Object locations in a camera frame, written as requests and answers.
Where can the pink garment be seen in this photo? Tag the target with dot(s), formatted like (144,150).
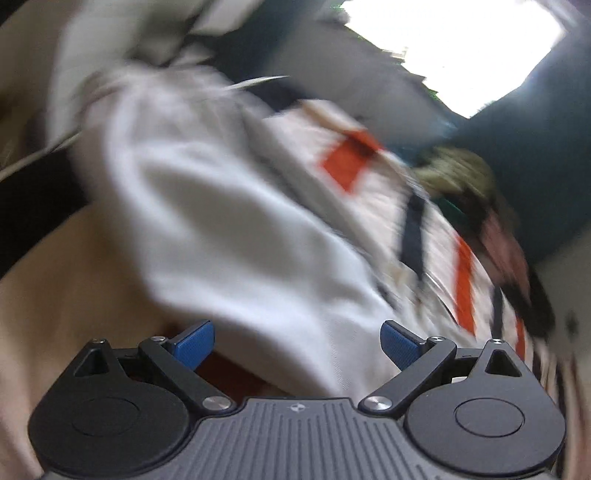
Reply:
(505,249)

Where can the yellow-green fuzzy blanket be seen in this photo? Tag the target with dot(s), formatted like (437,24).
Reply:
(455,173)

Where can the white sweatshirt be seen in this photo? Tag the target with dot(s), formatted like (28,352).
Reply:
(207,230)

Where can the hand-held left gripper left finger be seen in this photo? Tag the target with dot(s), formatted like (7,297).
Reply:
(196,344)

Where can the blue curtain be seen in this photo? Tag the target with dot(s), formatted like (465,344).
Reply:
(545,161)

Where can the striped blanket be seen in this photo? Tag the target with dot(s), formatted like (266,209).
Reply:
(351,161)

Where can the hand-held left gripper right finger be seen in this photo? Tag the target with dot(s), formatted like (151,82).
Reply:
(399,344)

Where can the window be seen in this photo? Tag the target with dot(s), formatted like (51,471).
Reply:
(452,50)

